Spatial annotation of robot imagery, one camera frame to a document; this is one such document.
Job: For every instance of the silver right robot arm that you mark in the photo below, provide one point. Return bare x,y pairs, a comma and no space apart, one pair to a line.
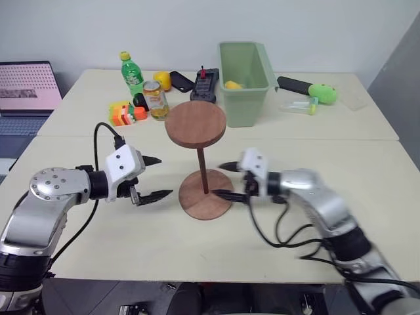
315,193

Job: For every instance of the small black object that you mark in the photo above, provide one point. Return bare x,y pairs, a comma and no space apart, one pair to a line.
140,99

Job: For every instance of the clear tube with green cap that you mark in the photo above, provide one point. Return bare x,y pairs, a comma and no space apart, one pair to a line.
298,106

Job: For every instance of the round wooden disc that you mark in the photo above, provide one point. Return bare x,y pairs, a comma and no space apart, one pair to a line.
195,124

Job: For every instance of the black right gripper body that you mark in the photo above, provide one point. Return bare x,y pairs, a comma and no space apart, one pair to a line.
250,183

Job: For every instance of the green plastic bin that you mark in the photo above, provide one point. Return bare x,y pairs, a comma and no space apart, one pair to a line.
243,108

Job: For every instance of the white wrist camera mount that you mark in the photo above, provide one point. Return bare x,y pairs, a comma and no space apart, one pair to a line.
254,162
123,162

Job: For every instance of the yellow cup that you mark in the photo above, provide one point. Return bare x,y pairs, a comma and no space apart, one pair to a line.
163,80

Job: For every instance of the colourful block toy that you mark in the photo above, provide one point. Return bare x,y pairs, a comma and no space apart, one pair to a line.
121,113

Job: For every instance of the open laptop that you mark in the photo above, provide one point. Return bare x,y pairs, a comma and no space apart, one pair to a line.
23,85

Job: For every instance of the yellow fruit can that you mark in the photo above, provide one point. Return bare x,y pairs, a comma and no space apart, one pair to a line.
157,101

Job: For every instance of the green bottle with yellow cap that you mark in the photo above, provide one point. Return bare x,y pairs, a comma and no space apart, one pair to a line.
131,73

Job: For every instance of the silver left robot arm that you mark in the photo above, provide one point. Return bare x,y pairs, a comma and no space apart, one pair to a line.
49,188

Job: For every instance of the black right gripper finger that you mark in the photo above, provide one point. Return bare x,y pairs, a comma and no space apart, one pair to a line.
231,166
231,196

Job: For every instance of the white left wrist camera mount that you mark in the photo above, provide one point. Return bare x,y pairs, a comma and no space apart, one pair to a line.
123,162

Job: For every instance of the dark wooden pole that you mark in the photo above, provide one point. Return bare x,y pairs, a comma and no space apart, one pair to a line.
202,170

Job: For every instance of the orange block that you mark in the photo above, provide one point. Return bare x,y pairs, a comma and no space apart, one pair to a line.
140,113

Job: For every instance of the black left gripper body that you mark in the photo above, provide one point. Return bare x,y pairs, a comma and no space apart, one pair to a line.
126,189

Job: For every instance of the yellow toy fruit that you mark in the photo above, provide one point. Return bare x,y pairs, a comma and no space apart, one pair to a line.
232,85

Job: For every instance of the round wooden base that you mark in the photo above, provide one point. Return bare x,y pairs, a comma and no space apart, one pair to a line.
203,206

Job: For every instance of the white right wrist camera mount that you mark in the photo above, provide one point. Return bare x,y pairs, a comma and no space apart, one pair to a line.
254,162

